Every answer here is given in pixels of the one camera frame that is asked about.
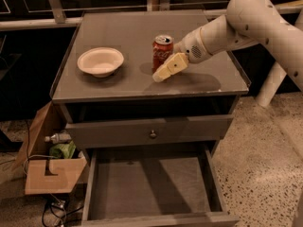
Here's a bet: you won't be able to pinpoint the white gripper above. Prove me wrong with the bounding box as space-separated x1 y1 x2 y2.
152 27 211 82

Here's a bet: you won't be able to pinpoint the red coke can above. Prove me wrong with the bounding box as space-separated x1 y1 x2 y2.
152 35 173 72

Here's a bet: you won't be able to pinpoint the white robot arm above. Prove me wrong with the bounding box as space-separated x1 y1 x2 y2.
152 0 303 90

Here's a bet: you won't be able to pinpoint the grey top drawer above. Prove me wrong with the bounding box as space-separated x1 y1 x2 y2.
66 114 233 149

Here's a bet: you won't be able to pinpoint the round metal drawer knob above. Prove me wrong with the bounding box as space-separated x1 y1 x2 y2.
150 130 157 139

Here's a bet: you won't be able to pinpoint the grey drawer cabinet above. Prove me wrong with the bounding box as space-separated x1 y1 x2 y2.
49 9 252 227

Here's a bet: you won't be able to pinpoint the open grey middle drawer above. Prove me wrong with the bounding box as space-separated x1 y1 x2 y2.
81 143 239 227

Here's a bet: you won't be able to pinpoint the metal window railing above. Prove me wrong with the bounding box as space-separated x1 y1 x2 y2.
0 0 303 32

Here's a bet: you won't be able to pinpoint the white paper bowl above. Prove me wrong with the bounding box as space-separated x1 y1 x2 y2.
77 47 124 78

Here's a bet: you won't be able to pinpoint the white slanted pole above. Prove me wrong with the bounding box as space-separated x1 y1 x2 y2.
256 62 287 107

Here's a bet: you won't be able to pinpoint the clear plastic bottle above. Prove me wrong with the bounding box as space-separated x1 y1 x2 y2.
45 133 72 144

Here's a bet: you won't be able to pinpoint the green plastic bag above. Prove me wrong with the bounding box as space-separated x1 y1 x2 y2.
49 141 76 159

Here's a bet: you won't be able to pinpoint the brown cardboard box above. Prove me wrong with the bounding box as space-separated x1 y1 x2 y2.
12 102 87 195

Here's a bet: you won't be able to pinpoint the black floor cables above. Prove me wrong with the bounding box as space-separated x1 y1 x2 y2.
41 195 85 227

